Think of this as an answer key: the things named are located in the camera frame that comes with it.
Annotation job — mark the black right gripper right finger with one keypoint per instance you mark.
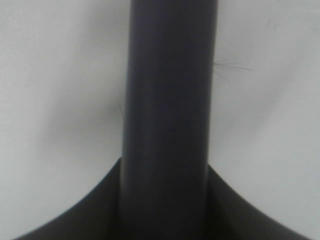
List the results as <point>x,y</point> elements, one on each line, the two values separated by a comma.
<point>230,217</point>

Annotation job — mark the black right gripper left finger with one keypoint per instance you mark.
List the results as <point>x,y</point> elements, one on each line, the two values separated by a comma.
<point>89,219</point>

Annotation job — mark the grey hand brush black bristles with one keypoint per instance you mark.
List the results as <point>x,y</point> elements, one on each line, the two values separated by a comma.
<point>163,181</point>

